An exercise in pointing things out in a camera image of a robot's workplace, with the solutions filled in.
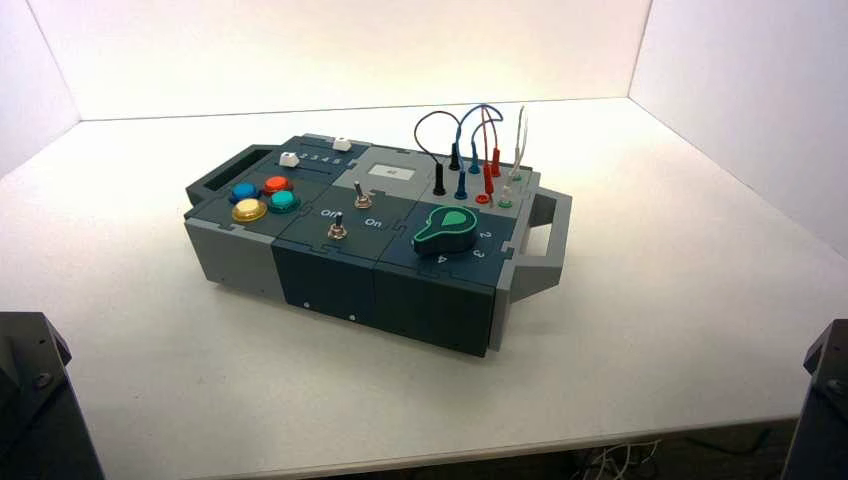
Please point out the white slider knob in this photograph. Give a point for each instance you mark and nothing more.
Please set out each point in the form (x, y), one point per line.
(289, 159)
(341, 143)

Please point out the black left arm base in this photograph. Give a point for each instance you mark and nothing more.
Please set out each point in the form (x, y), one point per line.
(33, 411)

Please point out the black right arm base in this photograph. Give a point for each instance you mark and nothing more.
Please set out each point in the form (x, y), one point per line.
(821, 417)

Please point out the green black rotary knob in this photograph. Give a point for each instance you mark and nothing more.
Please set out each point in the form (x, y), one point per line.
(447, 232)

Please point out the small white display screen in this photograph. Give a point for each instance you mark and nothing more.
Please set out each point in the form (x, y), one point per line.
(391, 172)

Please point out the dark teal grey control box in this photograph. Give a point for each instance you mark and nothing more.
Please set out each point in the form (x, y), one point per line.
(331, 272)

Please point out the teal round push button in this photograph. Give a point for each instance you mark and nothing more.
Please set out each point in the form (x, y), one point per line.
(284, 201)

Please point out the orange round push button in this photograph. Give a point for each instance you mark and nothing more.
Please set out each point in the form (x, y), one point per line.
(277, 185)

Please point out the yellow round push button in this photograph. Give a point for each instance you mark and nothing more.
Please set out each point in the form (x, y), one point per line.
(250, 210)

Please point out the blue round push button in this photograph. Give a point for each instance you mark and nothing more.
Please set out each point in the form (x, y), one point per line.
(244, 192)

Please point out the metal toggle switch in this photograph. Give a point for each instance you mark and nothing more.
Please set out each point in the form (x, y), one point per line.
(361, 197)
(338, 228)

